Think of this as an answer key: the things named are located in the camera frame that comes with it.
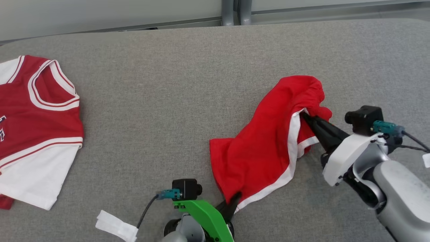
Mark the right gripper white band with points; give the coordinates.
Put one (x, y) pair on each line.
(349, 154)

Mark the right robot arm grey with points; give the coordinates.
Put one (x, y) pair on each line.
(399, 191)

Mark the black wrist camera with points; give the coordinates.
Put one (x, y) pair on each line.
(364, 119)
(186, 189)

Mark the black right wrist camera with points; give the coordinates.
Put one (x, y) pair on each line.
(364, 119)

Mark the red white basketball jersey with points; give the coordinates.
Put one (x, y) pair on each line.
(37, 134)

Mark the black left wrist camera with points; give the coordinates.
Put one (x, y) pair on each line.
(186, 189)

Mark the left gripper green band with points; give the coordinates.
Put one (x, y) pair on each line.
(205, 215)

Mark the grey partition post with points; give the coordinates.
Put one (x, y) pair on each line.
(245, 11)
(227, 11)

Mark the red shorts white trim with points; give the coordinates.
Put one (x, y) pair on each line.
(258, 148)

